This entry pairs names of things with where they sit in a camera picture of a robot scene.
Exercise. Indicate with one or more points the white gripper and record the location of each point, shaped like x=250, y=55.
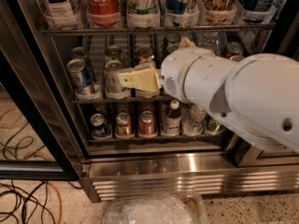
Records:
x=175, y=70

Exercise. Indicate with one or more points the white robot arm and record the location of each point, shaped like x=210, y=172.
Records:
x=257, y=98

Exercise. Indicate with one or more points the gold can middle front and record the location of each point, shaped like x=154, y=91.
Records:
x=146, y=62

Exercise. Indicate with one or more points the gold can middle rear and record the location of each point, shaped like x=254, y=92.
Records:
x=144, y=52

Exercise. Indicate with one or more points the green can middle rear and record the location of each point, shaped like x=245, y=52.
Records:
x=170, y=39

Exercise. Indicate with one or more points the white silver can middle rear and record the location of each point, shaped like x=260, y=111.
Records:
x=113, y=53

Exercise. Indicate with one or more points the white silver can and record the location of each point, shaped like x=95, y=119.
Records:
x=112, y=83
x=113, y=53

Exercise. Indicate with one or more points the clear water bottle middle shelf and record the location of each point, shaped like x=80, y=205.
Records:
x=212, y=40

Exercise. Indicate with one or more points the white silver can middle front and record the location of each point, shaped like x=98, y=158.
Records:
x=112, y=83

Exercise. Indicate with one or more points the red copper can bottom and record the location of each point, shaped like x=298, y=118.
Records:
x=147, y=123

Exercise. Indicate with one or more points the red coca-cola can rear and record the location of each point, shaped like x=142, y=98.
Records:
x=232, y=49

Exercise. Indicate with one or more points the red coca-cola can front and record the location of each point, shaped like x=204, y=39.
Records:
x=237, y=58

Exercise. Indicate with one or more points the bronze can bottom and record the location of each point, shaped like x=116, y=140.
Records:
x=124, y=124

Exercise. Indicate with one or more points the green can bottom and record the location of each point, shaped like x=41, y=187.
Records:
x=213, y=127

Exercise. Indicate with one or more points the blue silver can middle front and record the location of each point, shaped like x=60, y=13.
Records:
x=81, y=77

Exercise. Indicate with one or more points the red coca-cola can top shelf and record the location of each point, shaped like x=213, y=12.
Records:
x=104, y=12

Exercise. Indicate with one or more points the blue silver can middle rear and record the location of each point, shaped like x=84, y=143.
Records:
x=79, y=53

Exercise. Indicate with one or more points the blue pepsi can bottom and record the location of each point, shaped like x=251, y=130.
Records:
x=100, y=127

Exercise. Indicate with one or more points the right glass fridge door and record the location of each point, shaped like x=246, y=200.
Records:
x=282, y=39

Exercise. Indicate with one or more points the glass fridge door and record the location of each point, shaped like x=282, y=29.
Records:
x=282, y=39
x=32, y=73

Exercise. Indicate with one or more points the stainless steel fridge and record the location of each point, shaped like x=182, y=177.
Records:
x=116, y=167

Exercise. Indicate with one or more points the white black label can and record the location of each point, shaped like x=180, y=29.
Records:
x=62, y=11

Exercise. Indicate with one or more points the left glass fridge door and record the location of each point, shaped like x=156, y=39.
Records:
x=32, y=73

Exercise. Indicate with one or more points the clear water bottle bottom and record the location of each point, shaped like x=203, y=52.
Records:
x=193, y=124

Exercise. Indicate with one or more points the clear plastic bag bin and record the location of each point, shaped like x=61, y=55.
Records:
x=176, y=207

